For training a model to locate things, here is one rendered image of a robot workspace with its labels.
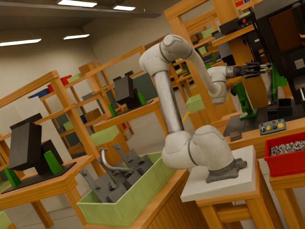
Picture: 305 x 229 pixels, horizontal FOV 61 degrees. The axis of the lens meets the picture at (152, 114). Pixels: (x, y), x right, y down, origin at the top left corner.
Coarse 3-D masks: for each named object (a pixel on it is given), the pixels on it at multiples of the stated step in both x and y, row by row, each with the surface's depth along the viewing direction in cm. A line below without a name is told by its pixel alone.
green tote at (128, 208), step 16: (160, 160) 186; (144, 176) 171; (160, 176) 183; (128, 192) 158; (144, 192) 168; (80, 208) 176; (96, 208) 163; (112, 208) 153; (128, 208) 156; (144, 208) 165; (96, 224) 173; (112, 224) 161; (128, 224) 154
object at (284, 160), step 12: (300, 132) 142; (276, 144) 149; (288, 144) 144; (300, 144) 137; (276, 156) 131; (288, 156) 128; (300, 156) 127; (276, 168) 133; (288, 168) 131; (300, 168) 129
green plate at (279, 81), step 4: (272, 64) 167; (272, 68) 168; (272, 72) 168; (276, 72) 169; (272, 76) 169; (276, 76) 170; (280, 76) 169; (276, 80) 170; (280, 80) 169; (284, 80) 169; (276, 84) 171; (280, 84) 170; (284, 84) 169
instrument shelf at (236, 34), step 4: (244, 28) 189; (248, 28) 188; (252, 28) 187; (256, 28) 186; (236, 32) 192; (240, 32) 191; (244, 32) 190; (224, 36) 204; (228, 36) 195; (232, 36) 194; (236, 36) 193; (216, 40) 200; (220, 40) 199; (224, 40) 198; (228, 40) 196; (212, 44) 202; (216, 44) 201; (220, 44) 200
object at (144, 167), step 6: (114, 144) 199; (120, 144) 200; (120, 150) 200; (132, 150) 208; (126, 156) 201; (132, 156) 204; (138, 156) 209; (126, 162) 198; (132, 162) 201; (144, 162) 204; (150, 162) 206; (138, 168) 199; (144, 168) 199
